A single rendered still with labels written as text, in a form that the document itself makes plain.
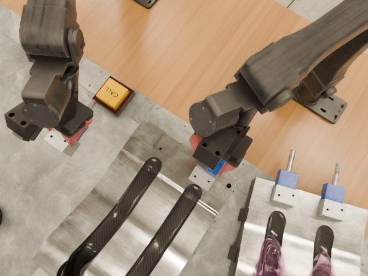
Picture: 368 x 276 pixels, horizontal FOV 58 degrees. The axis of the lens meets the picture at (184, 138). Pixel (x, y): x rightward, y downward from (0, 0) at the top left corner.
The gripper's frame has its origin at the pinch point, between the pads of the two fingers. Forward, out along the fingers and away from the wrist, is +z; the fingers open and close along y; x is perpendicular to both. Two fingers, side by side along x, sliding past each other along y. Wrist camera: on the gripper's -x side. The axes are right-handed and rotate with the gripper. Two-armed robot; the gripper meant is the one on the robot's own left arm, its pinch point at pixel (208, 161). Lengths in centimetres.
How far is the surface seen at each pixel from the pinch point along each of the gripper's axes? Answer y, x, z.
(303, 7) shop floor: -9, 152, 20
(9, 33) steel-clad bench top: -67, 9, 11
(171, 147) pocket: -9.6, 3.2, 6.4
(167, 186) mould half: -4.9, -5.2, 8.6
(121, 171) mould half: -15.3, -7.8, 10.2
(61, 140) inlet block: -27.8, -13.2, 4.8
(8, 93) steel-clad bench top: -55, -3, 18
